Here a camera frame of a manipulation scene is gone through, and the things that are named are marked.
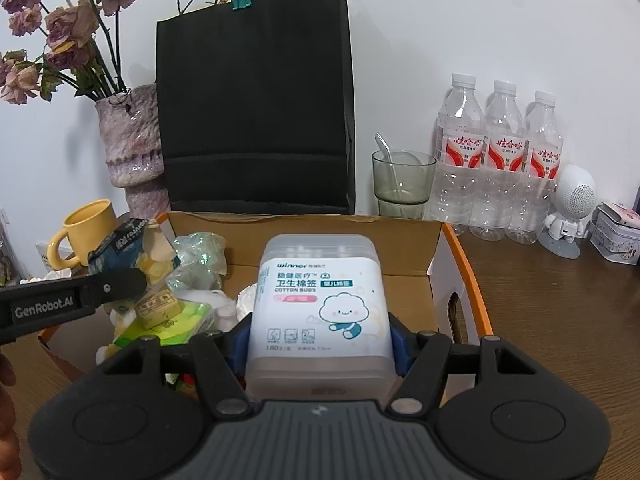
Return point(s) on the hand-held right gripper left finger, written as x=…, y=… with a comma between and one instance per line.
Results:
x=241, y=342

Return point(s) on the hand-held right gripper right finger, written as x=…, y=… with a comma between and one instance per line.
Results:
x=399, y=345

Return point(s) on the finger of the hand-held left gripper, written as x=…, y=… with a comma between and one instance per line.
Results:
x=120, y=284

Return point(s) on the dark blue snack packet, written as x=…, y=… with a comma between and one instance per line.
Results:
x=122, y=242

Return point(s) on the green packet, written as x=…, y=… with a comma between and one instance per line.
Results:
x=165, y=332

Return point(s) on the orange cardboard box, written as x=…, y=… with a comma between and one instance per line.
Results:
x=450, y=280

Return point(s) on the clear plastic bag green contents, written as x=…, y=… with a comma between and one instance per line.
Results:
x=200, y=260

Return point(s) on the clear cotton buds box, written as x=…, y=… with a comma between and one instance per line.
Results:
x=320, y=310

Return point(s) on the person's left hand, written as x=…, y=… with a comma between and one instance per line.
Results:
x=7, y=425

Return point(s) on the small crumpled tissue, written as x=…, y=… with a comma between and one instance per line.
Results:
x=47, y=276

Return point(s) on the small yellow box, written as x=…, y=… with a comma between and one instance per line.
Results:
x=159, y=310

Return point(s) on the yellow mug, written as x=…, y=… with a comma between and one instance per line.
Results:
x=92, y=230

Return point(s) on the snack bags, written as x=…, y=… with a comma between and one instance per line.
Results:
x=9, y=255

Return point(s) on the purple ceramic vase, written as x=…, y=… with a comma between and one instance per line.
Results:
x=132, y=150

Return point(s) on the glass cup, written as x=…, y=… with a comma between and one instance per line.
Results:
x=404, y=185

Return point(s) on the clear spoon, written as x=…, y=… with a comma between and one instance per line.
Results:
x=389, y=160

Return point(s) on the clear water bottle red label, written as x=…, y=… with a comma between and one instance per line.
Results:
x=540, y=180
x=502, y=175
x=460, y=170

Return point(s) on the black paper bag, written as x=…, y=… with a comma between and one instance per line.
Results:
x=255, y=110

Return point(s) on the white robot figure speaker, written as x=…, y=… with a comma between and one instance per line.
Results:
x=575, y=195

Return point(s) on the printed tin box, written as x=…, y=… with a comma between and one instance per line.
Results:
x=617, y=235

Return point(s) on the dried rose bouquet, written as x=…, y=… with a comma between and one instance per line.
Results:
x=65, y=25

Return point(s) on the green binder clip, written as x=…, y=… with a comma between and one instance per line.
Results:
x=242, y=2

